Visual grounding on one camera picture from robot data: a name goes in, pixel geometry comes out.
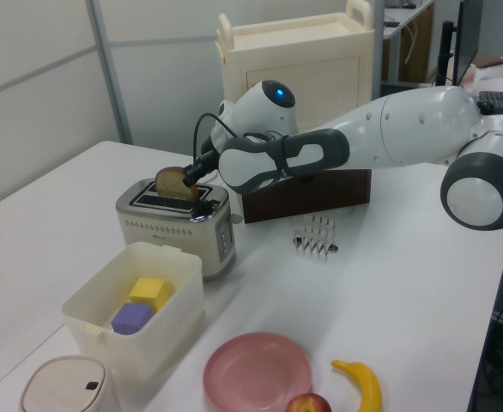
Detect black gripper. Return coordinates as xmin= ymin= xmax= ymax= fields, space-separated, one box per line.
xmin=182 ymin=148 xmax=223 ymax=188

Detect toasted bread slice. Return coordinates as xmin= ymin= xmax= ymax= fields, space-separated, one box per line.
xmin=155 ymin=166 xmax=200 ymax=201

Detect pink plate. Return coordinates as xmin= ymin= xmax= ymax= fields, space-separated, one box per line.
xmin=203 ymin=331 xmax=314 ymax=412

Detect chrome and cream toaster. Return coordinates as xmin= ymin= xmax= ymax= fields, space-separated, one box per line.
xmin=114 ymin=178 xmax=238 ymax=282

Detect yellow cube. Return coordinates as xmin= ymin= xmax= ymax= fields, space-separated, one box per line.
xmin=128 ymin=276 xmax=171 ymax=311

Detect cream plastic container box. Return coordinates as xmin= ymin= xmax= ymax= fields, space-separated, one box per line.
xmin=61 ymin=241 xmax=205 ymax=381

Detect metal toast rack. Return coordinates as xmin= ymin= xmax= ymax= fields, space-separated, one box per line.
xmin=293 ymin=214 xmax=339 ymax=258

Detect purple cube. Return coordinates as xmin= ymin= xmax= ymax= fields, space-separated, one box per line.
xmin=110 ymin=302 xmax=155 ymax=336

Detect cream bin with lid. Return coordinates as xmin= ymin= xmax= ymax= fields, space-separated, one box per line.
xmin=18 ymin=354 xmax=122 ymax=412

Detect red apple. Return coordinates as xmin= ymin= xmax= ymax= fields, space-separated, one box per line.
xmin=284 ymin=392 xmax=333 ymax=412

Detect wooden background desk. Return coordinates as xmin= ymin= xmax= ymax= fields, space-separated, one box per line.
xmin=379 ymin=0 xmax=436 ymax=87

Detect yellow banana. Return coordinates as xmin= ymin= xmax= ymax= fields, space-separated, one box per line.
xmin=330 ymin=359 xmax=383 ymax=412

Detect black monitor stand pole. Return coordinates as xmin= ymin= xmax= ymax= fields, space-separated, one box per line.
xmin=436 ymin=20 xmax=457 ymax=87

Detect black computer monitor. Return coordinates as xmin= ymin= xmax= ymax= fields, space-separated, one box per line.
xmin=451 ymin=0 xmax=485 ymax=88

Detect black keyboard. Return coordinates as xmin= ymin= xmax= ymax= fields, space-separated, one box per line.
xmin=476 ymin=90 xmax=503 ymax=116

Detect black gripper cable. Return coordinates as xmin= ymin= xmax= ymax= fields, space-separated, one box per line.
xmin=191 ymin=112 xmax=238 ymax=171

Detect grey partition frame post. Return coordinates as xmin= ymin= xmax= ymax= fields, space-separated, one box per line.
xmin=85 ymin=0 xmax=133 ymax=146

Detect cream cabinet with handles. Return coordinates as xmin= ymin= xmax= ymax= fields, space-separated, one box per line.
xmin=215 ymin=0 xmax=375 ymax=135

